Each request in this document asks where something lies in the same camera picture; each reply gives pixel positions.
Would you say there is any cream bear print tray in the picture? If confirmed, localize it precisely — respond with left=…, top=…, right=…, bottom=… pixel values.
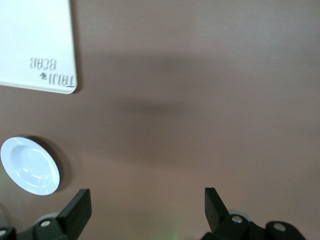
left=0, top=0, right=79, bottom=95

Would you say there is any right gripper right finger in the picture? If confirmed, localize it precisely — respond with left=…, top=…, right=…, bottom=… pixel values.
left=201, top=186, right=266, bottom=240

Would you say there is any white round plate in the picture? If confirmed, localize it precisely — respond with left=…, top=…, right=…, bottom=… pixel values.
left=0, top=136, right=61, bottom=197

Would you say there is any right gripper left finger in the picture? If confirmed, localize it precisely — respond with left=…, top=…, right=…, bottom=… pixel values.
left=33, top=188, right=92, bottom=240

